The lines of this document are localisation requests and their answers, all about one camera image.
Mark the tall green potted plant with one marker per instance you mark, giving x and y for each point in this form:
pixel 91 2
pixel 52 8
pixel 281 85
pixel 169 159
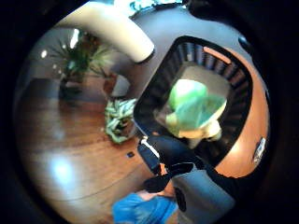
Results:
pixel 81 59

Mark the black slatted basket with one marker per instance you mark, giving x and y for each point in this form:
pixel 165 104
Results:
pixel 149 93

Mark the small silver object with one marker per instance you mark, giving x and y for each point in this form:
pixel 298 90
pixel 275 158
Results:
pixel 259 151

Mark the small variegated green plant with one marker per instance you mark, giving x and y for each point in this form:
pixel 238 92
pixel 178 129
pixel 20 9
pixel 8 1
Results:
pixel 120 119

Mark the white plant pot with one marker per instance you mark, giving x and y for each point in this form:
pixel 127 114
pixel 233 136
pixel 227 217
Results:
pixel 122 86

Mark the small dark floor socket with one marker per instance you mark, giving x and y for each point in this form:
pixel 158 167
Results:
pixel 130 154

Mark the green and cream soft toy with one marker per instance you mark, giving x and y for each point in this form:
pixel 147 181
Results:
pixel 193 109

